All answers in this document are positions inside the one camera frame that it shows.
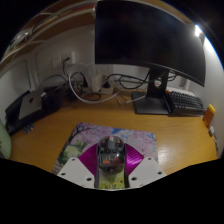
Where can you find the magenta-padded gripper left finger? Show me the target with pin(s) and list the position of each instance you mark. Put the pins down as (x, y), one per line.
(75, 171)

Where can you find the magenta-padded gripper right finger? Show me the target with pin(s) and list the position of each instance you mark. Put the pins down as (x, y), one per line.
(148, 170)

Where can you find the transparent computer mouse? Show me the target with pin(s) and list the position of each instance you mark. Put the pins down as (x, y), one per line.
(111, 153)

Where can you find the flower landscape print mouse pad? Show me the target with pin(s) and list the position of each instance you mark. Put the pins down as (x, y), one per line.
(140, 140)

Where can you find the black desktop stand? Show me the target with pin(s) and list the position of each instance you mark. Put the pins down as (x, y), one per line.
(53, 100)

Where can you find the pale green bag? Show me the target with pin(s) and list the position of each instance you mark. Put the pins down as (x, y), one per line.
(4, 141)

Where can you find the dark mechanical keyboard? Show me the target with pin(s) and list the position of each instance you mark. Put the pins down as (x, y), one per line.
(185, 101)

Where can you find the silver mini computer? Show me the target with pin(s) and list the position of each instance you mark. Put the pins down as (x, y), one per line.
(31, 105)

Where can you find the amber jar with yellow lid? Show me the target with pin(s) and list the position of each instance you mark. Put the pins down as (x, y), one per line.
(208, 116)

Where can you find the black computer monitor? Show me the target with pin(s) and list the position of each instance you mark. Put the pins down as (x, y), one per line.
(143, 33)

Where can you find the white tube lamp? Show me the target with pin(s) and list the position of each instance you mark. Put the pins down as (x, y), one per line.
(198, 31)

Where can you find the white wall socket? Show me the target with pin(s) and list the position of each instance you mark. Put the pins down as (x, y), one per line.
(63, 60)

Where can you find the wooden wall shelf unit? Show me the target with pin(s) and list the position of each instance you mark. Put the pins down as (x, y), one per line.
(40, 26)

